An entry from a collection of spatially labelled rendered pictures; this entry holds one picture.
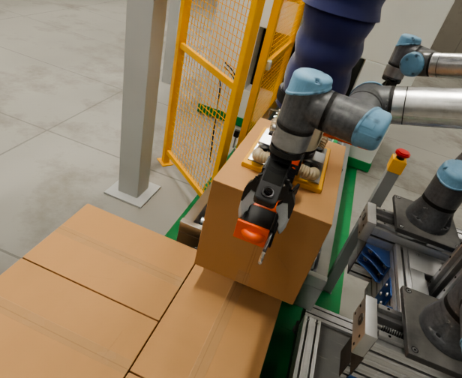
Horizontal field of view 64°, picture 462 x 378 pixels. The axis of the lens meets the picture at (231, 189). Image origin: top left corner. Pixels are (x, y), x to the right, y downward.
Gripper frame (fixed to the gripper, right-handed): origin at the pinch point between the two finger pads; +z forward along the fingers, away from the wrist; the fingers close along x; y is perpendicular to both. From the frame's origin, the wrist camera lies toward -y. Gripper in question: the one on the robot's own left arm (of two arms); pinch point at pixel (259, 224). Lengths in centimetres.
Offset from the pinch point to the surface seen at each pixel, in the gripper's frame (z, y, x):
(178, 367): 66, -3, 9
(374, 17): -41, 54, -9
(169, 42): 72, 341, 180
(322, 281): 60, 54, -32
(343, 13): -41, 49, -1
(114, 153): 121, 169, 140
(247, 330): 66, 21, -8
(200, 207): 61, 72, 33
